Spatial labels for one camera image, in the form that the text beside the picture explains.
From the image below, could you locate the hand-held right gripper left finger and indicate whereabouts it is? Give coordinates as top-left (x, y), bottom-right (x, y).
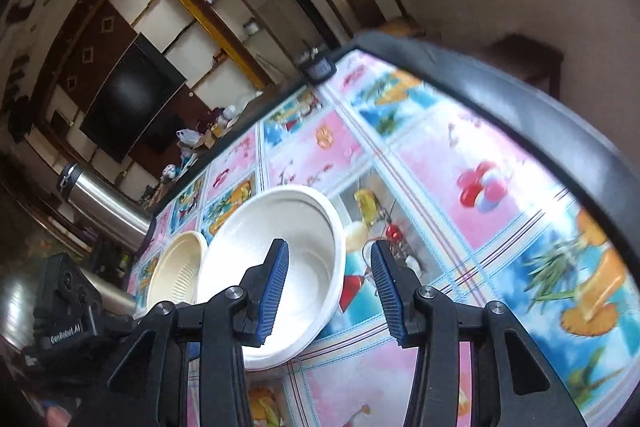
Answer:
top-left (97, 238), bottom-right (290, 427)

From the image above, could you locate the wooden stool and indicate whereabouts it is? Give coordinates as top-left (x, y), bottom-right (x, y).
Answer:
top-left (487, 34), bottom-right (563, 100)

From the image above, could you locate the large steel airpot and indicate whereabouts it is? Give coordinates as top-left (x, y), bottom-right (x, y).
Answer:
top-left (57, 163), bottom-right (156, 253)

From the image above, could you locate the black flat television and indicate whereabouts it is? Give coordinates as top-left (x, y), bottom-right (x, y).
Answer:
top-left (80, 33), bottom-right (188, 162)

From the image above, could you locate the steel vacuum flask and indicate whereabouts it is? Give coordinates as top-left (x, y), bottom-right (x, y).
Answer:
top-left (75, 269), bottom-right (138, 315)

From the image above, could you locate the wooden wall shelf unit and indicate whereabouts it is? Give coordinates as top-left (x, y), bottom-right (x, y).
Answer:
top-left (35, 0), bottom-right (281, 168)

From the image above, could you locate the white plastic bowl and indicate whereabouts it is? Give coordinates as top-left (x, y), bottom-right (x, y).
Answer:
top-left (192, 185), bottom-right (347, 373)

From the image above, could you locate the cream plastic bowl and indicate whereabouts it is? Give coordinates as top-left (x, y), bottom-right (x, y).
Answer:
top-left (146, 231), bottom-right (208, 320)

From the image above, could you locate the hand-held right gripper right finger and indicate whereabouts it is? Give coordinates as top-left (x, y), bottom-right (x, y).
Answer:
top-left (370, 239), bottom-right (588, 427)

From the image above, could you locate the small black table gadget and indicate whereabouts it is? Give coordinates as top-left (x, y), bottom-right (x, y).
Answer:
top-left (299, 48), bottom-right (335, 82)

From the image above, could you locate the printed fruit tablecloth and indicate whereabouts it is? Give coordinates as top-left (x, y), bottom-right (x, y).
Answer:
top-left (125, 49), bottom-right (631, 427)

